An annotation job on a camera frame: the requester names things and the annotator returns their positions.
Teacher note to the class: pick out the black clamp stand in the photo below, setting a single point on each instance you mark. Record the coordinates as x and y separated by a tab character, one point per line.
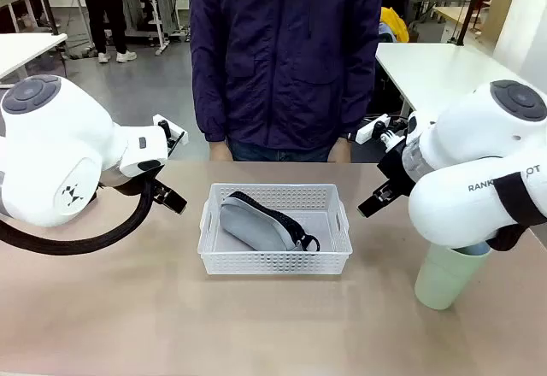
48	0

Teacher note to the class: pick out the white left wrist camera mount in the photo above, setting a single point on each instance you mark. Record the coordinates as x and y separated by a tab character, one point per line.
176	129

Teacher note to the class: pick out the background person in black trousers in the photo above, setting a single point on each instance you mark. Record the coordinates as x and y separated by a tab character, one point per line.
102	4

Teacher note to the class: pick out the person's left hand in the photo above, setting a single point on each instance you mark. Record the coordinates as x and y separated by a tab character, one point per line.
340	151

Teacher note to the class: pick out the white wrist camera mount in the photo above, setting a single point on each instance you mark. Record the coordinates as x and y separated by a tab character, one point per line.
363	132
176	129

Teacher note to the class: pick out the white side table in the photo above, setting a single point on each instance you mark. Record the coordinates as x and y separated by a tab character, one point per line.
25	51

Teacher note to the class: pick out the light green cup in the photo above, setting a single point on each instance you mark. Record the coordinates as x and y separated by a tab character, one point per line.
444	277

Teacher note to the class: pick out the black camera stand pole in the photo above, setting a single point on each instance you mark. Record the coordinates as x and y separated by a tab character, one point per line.
470	8

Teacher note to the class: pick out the white perforated plastic basket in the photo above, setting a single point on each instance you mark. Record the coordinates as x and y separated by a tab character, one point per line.
273	262

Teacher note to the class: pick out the black wrist watch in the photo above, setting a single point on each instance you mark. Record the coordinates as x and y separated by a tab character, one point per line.
349	136

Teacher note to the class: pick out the person's right hand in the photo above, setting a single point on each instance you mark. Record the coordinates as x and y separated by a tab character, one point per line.
220	151

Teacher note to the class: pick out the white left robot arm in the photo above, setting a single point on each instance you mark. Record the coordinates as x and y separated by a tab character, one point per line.
51	145

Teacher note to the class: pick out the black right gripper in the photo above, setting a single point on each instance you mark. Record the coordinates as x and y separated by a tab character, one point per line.
397	166

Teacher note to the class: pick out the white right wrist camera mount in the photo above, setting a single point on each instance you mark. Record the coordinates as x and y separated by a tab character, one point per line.
363	132

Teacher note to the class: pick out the wooden top background table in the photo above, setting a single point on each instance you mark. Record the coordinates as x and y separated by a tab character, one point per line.
451	13

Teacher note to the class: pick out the grey black zipper pouch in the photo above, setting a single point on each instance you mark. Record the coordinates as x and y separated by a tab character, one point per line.
256	230

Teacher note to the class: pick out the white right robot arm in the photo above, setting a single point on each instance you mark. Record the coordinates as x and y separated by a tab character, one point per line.
461	145

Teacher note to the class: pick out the yellow garment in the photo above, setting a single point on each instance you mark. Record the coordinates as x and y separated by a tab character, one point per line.
395	23

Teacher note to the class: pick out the person in navy jacket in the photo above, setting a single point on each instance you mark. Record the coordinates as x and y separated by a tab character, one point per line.
282	51

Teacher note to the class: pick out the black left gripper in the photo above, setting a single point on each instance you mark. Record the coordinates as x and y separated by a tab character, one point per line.
159	190

